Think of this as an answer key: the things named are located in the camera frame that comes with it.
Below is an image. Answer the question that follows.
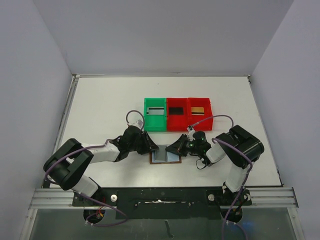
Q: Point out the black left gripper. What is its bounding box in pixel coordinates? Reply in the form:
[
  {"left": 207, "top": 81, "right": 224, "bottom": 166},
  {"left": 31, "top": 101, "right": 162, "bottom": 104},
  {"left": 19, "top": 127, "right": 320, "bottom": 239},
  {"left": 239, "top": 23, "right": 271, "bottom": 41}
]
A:
[{"left": 128, "top": 131, "right": 158, "bottom": 155}]

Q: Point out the brown leather card holder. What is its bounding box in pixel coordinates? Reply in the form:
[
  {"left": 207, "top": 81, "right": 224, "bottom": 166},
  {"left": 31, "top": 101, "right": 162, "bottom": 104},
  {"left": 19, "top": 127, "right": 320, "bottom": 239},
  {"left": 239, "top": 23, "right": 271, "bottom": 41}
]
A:
[{"left": 149, "top": 145, "right": 182, "bottom": 165}]

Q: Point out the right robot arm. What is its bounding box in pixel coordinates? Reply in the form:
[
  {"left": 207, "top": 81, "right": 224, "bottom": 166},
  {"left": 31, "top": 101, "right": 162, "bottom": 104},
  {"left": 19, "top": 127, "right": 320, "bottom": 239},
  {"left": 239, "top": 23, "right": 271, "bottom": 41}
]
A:
[{"left": 165, "top": 125, "right": 265, "bottom": 205}]

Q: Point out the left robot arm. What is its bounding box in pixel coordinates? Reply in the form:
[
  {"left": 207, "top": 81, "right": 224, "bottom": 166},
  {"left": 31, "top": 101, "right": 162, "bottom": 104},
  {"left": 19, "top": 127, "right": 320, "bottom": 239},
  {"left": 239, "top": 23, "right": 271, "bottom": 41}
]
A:
[{"left": 43, "top": 125, "right": 159, "bottom": 206}]

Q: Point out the black card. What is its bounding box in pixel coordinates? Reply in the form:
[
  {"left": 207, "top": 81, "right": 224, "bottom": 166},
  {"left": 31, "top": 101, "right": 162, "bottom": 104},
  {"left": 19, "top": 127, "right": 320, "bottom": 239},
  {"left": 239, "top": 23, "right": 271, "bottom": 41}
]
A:
[{"left": 168, "top": 107, "right": 184, "bottom": 115}]

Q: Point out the gold card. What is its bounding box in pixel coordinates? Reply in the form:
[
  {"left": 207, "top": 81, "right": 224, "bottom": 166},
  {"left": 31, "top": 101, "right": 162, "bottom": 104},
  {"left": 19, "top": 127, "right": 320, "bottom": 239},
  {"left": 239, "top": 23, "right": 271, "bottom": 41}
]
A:
[{"left": 191, "top": 106, "right": 205, "bottom": 116}]

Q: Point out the red bin right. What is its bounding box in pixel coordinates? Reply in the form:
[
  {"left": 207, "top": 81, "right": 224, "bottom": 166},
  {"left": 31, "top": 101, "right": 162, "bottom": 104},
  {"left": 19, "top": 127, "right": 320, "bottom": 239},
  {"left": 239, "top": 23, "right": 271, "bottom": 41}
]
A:
[{"left": 187, "top": 97, "right": 214, "bottom": 132}]

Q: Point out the red bin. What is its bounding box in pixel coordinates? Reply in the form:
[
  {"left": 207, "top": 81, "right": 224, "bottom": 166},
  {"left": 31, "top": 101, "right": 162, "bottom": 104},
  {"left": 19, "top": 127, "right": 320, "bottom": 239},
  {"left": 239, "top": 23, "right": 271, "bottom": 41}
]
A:
[
  {"left": 166, "top": 98, "right": 188, "bottom": 132},
  {"left": 187, "top": 97, "right": 214, "bottom": 132}
]

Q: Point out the green bin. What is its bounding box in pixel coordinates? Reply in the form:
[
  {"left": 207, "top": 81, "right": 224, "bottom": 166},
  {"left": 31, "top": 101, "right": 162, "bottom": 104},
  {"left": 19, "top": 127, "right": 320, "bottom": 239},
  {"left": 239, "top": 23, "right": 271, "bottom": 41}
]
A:
[{"left": 144, "top": 98, "right": 167, "bottom": 132}]

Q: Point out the red bin middle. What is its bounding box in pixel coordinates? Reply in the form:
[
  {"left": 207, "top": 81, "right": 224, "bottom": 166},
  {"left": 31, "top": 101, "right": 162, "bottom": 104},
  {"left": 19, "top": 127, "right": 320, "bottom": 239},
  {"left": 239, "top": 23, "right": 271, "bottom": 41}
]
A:
[{"left": 166, "top": 98, "right": 188, "bottom": 132}]

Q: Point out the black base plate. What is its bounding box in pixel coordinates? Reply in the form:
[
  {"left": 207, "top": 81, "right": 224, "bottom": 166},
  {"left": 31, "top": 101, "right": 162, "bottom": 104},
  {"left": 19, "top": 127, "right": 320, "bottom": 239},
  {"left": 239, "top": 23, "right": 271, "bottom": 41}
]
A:
[{"left": 72, "top": 186, "right": 252, "bottom": 223}]

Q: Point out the aluminium left rail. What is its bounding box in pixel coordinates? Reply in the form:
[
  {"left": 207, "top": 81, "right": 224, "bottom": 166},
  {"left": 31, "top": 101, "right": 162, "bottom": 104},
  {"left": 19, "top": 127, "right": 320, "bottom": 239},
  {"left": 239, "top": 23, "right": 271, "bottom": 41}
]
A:
[{"left": 52, "top": 74, "right": 80, "bottom": 154}]

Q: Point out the aluminium rail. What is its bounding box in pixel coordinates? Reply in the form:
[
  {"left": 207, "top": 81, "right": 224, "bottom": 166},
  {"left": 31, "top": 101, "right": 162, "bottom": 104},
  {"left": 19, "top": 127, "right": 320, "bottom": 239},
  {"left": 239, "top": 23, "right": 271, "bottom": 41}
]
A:
[
  {"left": 52, "top": 74, "right": 80, "bottom": 154},
  {"left": 29, "top": 188, "right": 74, "bottom": 209}
]

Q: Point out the aluminium front rail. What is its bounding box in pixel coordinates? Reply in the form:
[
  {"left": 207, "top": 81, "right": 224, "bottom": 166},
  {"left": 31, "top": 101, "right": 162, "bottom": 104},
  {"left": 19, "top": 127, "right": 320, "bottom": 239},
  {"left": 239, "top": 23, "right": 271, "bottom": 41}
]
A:
[{"left": 29, "top": 188, "right": 74, "bottom": 209}]

